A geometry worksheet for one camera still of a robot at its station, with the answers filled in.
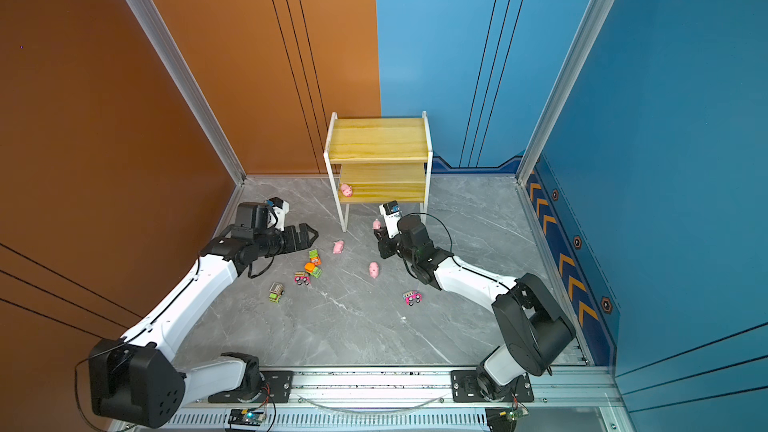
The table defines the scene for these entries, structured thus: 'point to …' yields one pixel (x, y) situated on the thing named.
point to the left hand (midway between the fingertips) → (306, 233)
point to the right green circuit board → (504, 419)
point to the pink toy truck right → (412, 297)
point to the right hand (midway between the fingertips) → (375, 231)
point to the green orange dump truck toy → (314, 257)
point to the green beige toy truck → (275, 291)
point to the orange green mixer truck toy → (311, 269)
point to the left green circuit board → (246, 416)
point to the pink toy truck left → (301, 277)
